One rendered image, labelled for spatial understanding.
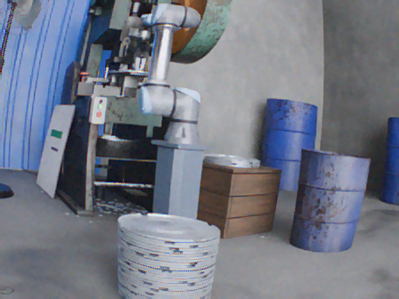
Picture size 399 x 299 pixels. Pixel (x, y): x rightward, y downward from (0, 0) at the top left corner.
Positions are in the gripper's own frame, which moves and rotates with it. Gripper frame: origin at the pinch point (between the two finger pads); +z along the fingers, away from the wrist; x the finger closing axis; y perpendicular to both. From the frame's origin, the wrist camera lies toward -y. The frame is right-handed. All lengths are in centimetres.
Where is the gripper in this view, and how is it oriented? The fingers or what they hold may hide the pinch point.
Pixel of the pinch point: (138, 70)
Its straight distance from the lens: 231.0
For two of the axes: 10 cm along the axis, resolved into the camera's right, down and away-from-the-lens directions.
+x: -8.3, -0.6, -5.6
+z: -1.1, 9.9, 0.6
